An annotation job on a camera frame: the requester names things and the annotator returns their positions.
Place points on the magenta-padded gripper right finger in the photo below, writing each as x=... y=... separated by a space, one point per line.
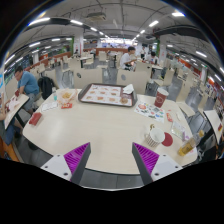
x=146 y=158

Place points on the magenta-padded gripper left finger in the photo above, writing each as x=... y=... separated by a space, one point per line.
x=76 y=158

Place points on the clear bottle with yellow drink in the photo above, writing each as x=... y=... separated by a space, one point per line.
x=186 y=146

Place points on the white ribbed cup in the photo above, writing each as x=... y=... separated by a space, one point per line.
x=154 y=137

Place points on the flat round red coaster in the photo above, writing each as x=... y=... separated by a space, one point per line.
x=168 y=140

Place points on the clear plastic packet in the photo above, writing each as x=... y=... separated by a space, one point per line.
x=178 y=130

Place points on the colourful printed leaflet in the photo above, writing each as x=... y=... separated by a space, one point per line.
x=150 y=111

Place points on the red sauce sachet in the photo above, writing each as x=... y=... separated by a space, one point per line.
x=169 y=116

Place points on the crumpled white tissue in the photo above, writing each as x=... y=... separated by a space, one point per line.
x=178 y=115

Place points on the small red wallet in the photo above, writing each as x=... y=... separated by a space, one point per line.
x=35 y=118

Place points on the red paper cup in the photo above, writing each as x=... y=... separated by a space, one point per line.
x=161 y=97

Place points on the plastic bag with food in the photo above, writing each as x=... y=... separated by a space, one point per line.
x=66 y=96

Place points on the brown food tray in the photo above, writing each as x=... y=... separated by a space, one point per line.
x=106 y=94

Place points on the white napkin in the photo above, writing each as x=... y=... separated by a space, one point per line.
x=128 y=89

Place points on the beige neighbouring table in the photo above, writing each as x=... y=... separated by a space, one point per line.
x=213 y=121
x=13 y=108

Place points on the black backpack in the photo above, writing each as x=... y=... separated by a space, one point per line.
x=45 y=86

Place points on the group of beige chairs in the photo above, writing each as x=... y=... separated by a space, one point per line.
x=168 y=77

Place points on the ceiling strip lights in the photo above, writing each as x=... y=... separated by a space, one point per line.
x=76 y=22

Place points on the ceiling air conditioner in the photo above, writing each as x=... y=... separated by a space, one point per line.
x=95 y=16

